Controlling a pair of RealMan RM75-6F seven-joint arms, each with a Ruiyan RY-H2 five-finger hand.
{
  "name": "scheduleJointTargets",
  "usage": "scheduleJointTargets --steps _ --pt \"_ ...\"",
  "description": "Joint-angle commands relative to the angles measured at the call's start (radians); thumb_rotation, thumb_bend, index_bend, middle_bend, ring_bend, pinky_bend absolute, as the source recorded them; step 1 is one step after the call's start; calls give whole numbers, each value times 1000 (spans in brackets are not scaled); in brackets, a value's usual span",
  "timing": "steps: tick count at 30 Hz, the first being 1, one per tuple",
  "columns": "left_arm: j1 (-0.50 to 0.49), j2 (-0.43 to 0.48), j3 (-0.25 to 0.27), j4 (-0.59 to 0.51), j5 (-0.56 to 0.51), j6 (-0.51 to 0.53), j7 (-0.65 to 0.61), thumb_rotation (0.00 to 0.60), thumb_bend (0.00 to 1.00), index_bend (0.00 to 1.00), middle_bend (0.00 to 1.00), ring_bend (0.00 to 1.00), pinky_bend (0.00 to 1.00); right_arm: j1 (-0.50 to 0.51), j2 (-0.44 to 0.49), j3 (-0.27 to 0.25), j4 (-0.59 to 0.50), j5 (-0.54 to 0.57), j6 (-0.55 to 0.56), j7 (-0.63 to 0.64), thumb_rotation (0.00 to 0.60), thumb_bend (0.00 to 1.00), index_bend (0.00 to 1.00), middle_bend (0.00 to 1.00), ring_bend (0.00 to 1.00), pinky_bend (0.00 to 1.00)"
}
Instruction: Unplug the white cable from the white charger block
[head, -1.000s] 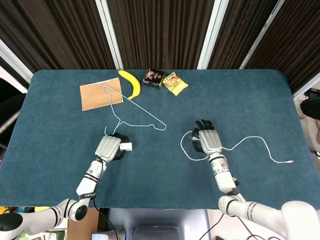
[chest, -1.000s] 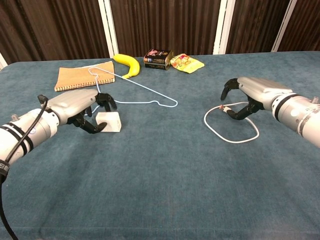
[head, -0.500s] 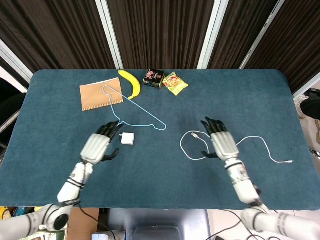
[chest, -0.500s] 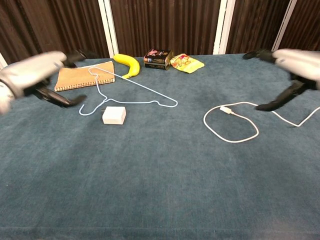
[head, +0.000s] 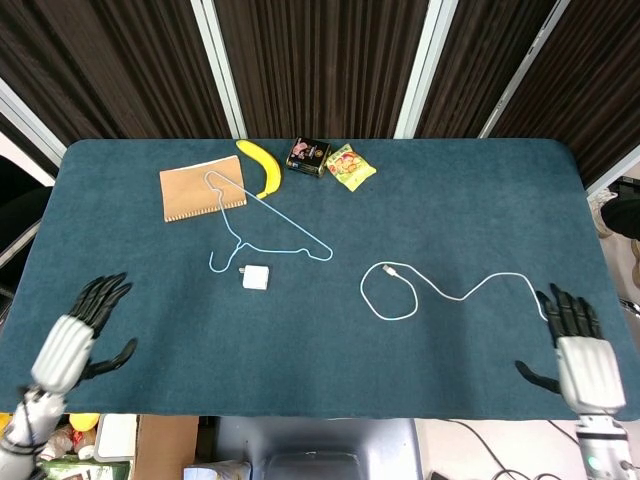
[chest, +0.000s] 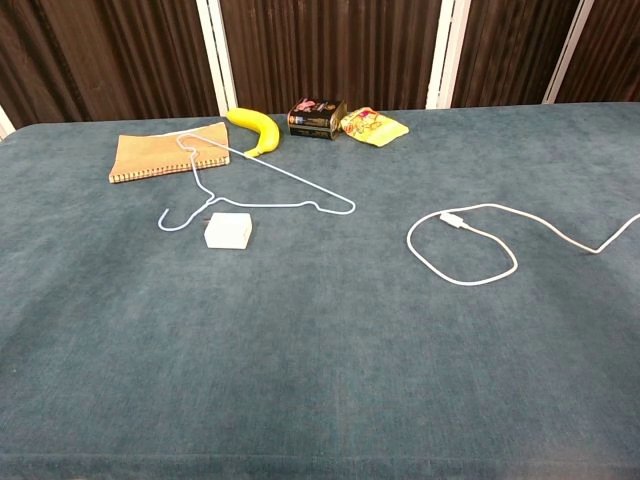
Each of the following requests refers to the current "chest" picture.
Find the white power adapter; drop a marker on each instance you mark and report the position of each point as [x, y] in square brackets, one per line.
[227, 232]

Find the teal table cloth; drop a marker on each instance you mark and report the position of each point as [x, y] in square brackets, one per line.
[320, 350]

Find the black printed box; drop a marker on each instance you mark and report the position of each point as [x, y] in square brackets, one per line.
[312, 122]

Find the yellow banana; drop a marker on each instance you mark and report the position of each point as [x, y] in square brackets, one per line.
[267, 132]

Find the yellow snack bag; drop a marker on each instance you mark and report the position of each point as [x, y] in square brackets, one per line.
[375, 127]

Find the brown spiral notebook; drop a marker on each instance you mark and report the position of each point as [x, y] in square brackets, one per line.
[150, 155]

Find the white partition post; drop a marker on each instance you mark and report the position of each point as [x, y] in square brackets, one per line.
[567, 50]
[447, 50]
[215, 50]
[4, 122]

